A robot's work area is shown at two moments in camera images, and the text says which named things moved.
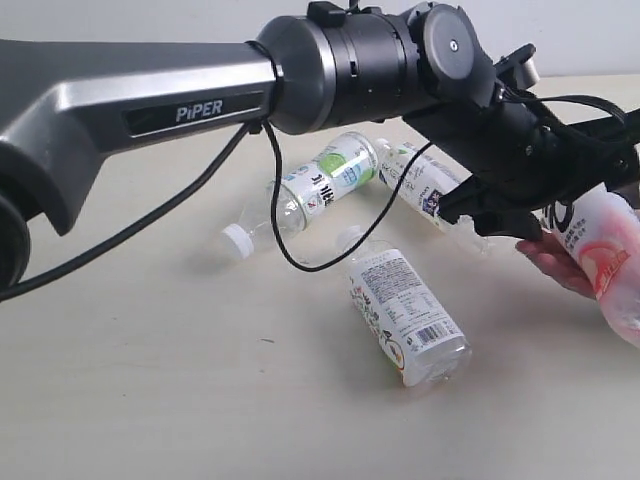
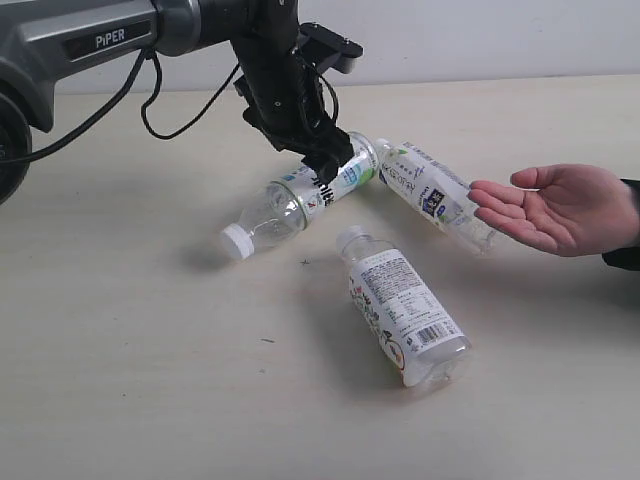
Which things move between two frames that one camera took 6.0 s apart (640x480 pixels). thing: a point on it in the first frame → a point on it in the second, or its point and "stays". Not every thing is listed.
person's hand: (548, 254) → (572, 209)
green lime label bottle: (343, 163) stays
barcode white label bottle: (405, 313) stays
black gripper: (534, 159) → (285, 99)
